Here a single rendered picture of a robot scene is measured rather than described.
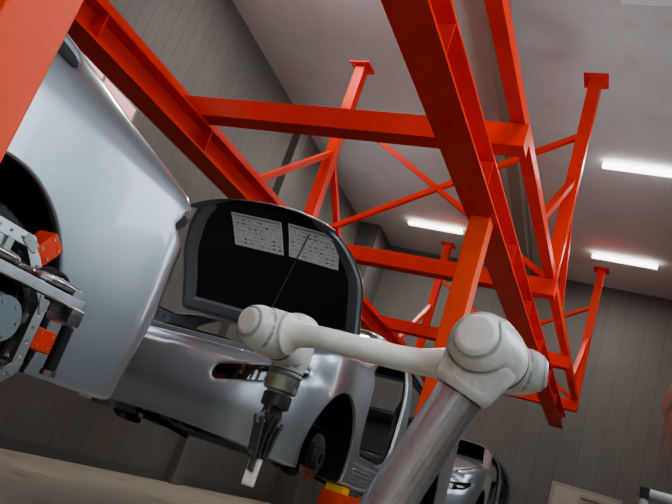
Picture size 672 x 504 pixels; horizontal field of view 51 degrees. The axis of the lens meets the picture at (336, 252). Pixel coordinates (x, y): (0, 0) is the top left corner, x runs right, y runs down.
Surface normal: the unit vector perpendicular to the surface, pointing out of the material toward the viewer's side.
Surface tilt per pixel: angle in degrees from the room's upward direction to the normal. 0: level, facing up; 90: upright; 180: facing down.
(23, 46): 90
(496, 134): 90
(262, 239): 141
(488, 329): 87
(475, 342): 84
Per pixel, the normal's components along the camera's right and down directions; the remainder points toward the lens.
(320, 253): -0.46, 0.45
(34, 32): 0.89, 0.16
